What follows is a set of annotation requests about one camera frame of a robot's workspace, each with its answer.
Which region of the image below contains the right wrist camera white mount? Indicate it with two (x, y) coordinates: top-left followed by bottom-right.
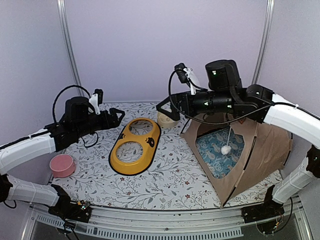
(183, 67), (201, 95)

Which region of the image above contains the right aluminium frame post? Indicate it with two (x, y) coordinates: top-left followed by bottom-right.
(251, 0), (275, 85)

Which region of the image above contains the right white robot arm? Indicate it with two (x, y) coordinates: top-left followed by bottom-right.
(156, 59), (320, 205)

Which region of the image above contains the black tent pole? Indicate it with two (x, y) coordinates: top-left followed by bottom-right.
(221, 136), (257, 208)

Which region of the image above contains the blue snowman pattern mat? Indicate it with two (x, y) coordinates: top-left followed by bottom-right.
(196, 127), (245, 179)

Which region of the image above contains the aluminium frame post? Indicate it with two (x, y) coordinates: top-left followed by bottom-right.
(56, 0), (82, 86)
(251, 0), (275, 85)

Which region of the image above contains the pink round bowl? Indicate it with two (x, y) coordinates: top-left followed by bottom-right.
(49, 154), (76, 178)

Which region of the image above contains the yellow pet bowl stand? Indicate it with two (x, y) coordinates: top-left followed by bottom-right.
(108, 117), (162, 176)

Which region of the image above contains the white pompom hanging toy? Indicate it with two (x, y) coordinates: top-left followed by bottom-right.
(221, 127), (232, 156)

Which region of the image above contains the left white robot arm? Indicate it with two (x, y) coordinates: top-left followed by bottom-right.
(0, 94), (125, 208)

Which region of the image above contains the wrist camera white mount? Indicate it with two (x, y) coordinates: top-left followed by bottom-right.
(88, 93), (101, 115)
(183, 67), (201, 95)

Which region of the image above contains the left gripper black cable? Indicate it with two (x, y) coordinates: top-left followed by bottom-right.
(51, 85), (100, 148)

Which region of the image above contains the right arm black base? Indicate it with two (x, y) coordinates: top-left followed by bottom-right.
(241, 185), (285, 235)

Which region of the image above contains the cream round bowl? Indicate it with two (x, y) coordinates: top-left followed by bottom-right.
(157, 111), (179, 129)

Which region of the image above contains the beige fabric pet tent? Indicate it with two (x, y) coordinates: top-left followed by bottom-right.
(181, 118), (293, 207)

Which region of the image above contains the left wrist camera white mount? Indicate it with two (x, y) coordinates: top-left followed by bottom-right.
(88, 93), (101, 115)

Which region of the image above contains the left aluminium frame post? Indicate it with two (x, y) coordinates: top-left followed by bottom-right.
(56, 0), (82, 86)

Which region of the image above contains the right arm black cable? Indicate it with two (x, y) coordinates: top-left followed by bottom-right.
(167, 69), (320, 125)

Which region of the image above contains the aluminium front rail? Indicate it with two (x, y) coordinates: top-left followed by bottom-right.
(21, 196), (315, 240)

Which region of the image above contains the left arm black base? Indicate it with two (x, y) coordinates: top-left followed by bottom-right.
(48, 184), (92, 223)

